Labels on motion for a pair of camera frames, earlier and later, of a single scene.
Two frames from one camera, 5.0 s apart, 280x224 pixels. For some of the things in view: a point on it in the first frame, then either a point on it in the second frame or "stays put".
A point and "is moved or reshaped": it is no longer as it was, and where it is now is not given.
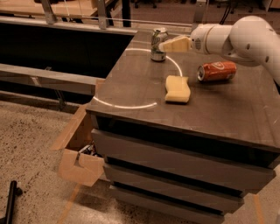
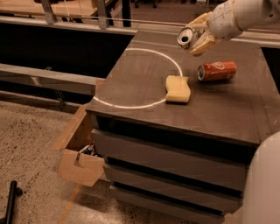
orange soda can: x=216 y=70 stays put
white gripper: x=198 y=38 -> x=224 y=23
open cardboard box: x=80 y=158 stays put
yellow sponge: x=178 y=88 stays put
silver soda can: x=157 y=39 is moved or reshaped
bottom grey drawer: x=164 y=207 stays put
